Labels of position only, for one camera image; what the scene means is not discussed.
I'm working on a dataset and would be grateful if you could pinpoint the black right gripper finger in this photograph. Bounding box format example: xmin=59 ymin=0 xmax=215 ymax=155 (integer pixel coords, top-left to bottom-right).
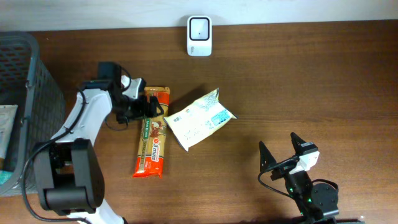
xmin=290 ymin=132 xmax=306 ymax=156
xmin=259 ymin=141 xmax=277 ymax=172

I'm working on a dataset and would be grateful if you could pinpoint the orange spaghetti packet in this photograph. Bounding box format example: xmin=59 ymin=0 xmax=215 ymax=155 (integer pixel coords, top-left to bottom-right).
xmin=132 ymin=86 xmax=170 ymax=178

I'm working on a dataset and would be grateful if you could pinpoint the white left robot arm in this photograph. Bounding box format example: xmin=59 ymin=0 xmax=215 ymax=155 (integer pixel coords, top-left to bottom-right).
xmin=25 ymin=62 xmax=164 ymax=223

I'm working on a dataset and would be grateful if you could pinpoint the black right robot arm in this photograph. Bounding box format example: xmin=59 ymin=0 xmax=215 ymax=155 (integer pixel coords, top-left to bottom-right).
xmin=257 ymin=132 xmax=339 ymax=223

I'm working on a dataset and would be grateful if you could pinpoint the white barcode scanner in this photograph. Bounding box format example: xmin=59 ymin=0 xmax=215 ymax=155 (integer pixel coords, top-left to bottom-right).
xmin=187 ymin=16 xmax=213 ymax=57

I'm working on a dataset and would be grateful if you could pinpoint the yellow white snack bag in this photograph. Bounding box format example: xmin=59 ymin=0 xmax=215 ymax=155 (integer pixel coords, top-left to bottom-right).
xmin=164 ymin=89 xmax=237 ymax=151

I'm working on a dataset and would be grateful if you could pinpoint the grey plastic basket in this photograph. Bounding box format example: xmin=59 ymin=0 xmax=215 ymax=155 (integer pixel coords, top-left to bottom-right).
xmin=1 ymin=32 xmax=65 ymax=197

